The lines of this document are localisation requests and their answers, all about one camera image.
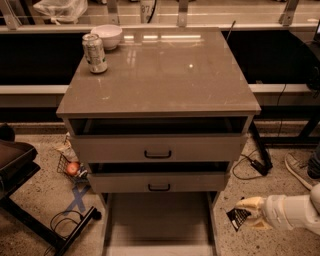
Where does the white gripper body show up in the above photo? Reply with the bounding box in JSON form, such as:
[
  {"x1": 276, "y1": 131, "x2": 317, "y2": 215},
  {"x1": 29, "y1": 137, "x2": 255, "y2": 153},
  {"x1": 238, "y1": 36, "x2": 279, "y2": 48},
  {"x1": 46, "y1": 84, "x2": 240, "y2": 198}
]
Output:
[{"x1": 262, "y1": 195, "x2": 314, "y2": 231}]

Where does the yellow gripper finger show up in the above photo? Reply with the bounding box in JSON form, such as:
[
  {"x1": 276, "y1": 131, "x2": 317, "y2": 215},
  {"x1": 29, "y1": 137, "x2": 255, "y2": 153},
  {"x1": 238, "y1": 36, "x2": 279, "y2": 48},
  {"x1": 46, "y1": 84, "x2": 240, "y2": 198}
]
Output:
[
  {"x1": 235, "y1": 197, "x2": 265, "y2": 213},
  {"x1": 246, "y1": 215, "x2": 272, "y2": 230}
]

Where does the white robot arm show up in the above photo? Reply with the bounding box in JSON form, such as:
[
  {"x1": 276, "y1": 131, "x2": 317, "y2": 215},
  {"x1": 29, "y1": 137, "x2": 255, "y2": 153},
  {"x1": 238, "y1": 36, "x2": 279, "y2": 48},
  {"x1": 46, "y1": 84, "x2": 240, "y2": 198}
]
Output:
[{"x1": 235, "y1": 184, "x2": 320, "y2": 235}]

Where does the middle grey drawer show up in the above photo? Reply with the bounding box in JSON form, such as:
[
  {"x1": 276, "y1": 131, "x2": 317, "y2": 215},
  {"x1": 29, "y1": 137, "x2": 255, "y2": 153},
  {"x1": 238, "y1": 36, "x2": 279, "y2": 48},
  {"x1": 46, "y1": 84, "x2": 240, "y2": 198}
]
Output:
[{"x1": 88, "y1": 172, "x2": 229, "y2": 193}]

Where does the grey drawer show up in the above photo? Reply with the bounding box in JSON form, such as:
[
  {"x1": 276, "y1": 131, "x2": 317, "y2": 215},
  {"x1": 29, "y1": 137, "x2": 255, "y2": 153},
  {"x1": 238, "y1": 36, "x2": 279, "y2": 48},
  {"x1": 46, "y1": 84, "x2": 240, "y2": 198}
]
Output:
[
  {"x1": 88, "y1": 172, "x2": 229, "y2": 193},
  {"x1": 70, "y1": 135, "x2": 247, "y2": 163}
]

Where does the top grey drawer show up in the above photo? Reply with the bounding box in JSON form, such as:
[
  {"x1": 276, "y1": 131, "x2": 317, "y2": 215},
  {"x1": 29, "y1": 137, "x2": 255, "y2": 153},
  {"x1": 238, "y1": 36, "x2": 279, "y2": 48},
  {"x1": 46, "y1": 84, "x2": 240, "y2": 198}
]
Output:
[{"x1": 70, "y1": 135, "x2": 247, "y2": 163}]

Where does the open bottom drawer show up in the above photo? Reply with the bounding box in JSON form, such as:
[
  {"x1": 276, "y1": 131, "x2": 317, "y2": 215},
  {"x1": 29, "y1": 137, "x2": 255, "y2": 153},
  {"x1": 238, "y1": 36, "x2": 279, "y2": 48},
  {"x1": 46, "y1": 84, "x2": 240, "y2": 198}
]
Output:
[{"x1": 102, "y1": 192, "x2": 218, "y2": 256}]

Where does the grey drawer cabinet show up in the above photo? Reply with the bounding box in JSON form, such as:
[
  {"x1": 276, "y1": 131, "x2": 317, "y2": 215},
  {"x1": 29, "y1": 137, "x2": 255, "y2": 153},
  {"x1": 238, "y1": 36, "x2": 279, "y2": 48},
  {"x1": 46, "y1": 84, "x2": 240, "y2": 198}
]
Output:
[{"x1": 57, "y1": 28, "x2": 260, "y2": 256}]

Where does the black leaning bar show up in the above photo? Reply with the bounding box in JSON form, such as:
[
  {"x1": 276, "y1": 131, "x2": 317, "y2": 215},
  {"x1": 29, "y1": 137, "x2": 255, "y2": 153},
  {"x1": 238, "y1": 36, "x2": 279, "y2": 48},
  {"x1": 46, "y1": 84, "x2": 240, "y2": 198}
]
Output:
[{"x1": 249, "y1": 122, "x2": 273, "y2": 176}]

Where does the person's sneaker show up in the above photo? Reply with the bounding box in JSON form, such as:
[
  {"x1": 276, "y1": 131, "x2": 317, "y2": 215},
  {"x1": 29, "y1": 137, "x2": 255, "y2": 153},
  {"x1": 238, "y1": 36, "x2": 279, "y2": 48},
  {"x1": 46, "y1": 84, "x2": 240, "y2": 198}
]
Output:
[{"x1": 285, "y1": 153, "x2": 320, "y2": 190}]

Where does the blue tape cross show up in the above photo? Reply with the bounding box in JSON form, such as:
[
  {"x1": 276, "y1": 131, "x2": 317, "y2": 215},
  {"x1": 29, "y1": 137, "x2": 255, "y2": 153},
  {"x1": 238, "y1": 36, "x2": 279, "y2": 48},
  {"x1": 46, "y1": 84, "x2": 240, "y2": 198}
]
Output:
[{"x1": 66, "y1": 185, "x2": 90, "y2": 213}]

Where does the red apple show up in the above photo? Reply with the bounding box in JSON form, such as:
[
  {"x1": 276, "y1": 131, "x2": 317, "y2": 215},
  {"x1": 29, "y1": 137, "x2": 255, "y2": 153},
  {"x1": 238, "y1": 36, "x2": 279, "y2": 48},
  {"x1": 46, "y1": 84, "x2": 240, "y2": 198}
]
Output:
[{"x1": 66, "y1": 162, "x2": 80, "y2": 176}]

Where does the snack bag in basket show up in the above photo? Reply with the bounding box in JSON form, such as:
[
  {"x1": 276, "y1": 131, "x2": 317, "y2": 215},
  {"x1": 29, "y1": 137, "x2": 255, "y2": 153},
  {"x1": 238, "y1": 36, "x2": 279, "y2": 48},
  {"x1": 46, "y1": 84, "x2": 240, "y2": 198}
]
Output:
[{"x1": 56, "y1": 133, "x2": 79, "y2": 162}]

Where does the silver soda can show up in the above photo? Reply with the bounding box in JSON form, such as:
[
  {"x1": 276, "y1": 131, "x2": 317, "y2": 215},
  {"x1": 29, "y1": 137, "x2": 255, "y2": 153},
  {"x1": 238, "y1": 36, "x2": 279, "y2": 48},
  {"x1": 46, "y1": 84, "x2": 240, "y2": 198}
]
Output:
[{"x1": 82, "y1": 33, "x2": 108, "y2": 74}]

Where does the white ceramic bowl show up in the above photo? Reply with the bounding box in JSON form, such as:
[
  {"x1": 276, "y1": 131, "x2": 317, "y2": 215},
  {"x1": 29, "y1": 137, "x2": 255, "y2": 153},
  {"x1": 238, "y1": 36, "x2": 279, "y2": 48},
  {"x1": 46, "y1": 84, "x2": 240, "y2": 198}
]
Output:
[{"x1": 91, "y1": 24, "x2": 122, "y2": 50}]

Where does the black rolling stand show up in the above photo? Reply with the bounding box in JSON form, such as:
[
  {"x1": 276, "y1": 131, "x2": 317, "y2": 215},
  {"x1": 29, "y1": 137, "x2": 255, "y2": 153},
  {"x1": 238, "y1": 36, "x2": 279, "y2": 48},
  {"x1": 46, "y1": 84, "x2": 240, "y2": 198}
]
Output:
[{"x1": 0, "y1": 123, "x2": 103, "y2": 256}]

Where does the clear plastic bag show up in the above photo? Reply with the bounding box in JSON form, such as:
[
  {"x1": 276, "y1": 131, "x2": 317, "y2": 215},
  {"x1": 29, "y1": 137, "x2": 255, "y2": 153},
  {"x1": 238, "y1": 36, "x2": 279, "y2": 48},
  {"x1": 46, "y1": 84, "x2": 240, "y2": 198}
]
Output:
[{"x1": 33, "y1": 0, "x2": 88, "y2": 24}]

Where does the black power adapter cable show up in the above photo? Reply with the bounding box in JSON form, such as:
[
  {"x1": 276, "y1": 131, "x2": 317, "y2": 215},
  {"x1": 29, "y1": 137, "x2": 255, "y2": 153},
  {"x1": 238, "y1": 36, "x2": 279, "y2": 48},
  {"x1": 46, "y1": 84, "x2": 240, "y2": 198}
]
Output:
[{"x1": 231, "y1": 148, "x2": 270, "y2": 181}]

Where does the black wire basket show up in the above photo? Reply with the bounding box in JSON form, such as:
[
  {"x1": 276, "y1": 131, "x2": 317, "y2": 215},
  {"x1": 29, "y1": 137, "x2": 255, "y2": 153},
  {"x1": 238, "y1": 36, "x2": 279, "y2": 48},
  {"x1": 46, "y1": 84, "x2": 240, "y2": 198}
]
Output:
[{"x1": 57, "y1": 155, "x2": 88, "y2": 184}]

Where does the black floor cable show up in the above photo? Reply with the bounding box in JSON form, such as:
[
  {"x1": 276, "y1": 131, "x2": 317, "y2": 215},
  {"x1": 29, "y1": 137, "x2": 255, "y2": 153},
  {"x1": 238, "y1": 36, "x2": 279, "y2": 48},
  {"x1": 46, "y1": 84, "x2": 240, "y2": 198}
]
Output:
[{"x1": 43, "y1": 209, "x2": 86, "y2": 256}]

